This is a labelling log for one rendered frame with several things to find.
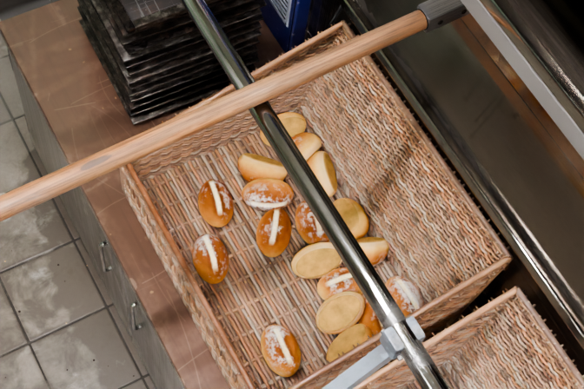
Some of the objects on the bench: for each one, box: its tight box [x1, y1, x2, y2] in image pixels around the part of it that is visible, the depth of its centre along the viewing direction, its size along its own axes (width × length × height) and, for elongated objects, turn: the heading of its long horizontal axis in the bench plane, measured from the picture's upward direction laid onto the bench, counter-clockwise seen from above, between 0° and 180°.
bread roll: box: [315, 291, 365, 334], centre depth 184 cm, size 10×7×6 cm
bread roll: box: [261, 324, 301, 377], centre depth 179 cm, size 10×7×6 cm
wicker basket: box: [119, 20, 514, 389], centre depth 181 cm, size 49×56×28 cm
